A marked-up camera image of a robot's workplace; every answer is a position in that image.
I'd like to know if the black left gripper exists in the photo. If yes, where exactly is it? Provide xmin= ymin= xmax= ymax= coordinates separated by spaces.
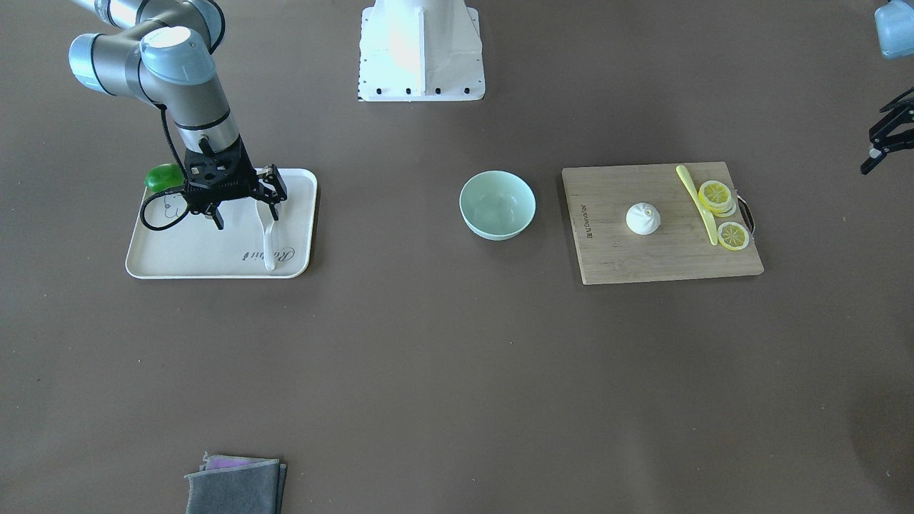
xmin=860 ymin=87 xmax=913 ymax=176

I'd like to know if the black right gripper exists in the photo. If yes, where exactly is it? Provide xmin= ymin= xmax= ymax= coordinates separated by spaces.
xmin=184 ymin=137 xmax=288 ymax=231

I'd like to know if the white ceramic spoon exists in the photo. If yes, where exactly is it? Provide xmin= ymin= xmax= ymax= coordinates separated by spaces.
xmin=255 ymin=201 xmax=278 ymax=272

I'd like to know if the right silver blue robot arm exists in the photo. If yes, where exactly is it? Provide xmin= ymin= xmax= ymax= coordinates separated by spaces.
xmin=69 ymin=1 xmax=288 ymax=228

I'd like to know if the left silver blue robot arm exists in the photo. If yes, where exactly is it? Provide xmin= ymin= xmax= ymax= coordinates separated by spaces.
xmin=860 ymin=1 xmax=913 ymax=176

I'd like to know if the mint green bowl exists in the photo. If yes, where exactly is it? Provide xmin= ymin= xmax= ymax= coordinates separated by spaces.
xmin=459 ymin=170 xmax=538 ymax=241

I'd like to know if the white steamed bun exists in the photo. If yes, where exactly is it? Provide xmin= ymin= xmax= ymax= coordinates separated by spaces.
xmin=626 ymin=202 xmax=662 ymax=236

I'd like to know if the white rectangular tray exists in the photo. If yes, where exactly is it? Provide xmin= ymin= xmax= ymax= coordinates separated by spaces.
xmin=125 ymin=168 xmax=318 ymax=279

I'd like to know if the green lime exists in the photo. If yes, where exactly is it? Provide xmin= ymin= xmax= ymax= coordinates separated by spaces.
xmin=144 ymin=163 xmax=185 ymax=193

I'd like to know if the single lemon slice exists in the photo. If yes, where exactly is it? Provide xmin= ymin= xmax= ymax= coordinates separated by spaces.
xmin=717 ymin=221 xmax=751 ymax=251

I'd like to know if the yellow plastic knife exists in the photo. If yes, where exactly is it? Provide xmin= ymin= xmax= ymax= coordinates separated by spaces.
xmin=676 ymin=165 xmax=719 ymax=246

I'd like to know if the grey folded cloth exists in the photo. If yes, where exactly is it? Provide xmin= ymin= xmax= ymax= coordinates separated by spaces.
xmin=185 ymin=453 xmax=287 ymax=513

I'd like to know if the wooden cutting board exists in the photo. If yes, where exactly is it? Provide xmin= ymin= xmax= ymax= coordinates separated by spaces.
xmin=561 ymin=163 xmax=764 ymax=286

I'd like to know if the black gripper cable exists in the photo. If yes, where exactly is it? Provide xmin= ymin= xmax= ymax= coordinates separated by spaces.
xmin=139 ymin=106 xmax=192 ymax=232

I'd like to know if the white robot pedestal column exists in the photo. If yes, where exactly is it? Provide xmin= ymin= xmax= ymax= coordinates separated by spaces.
xmin=357 ymin=1 xmax=486 ymax=102

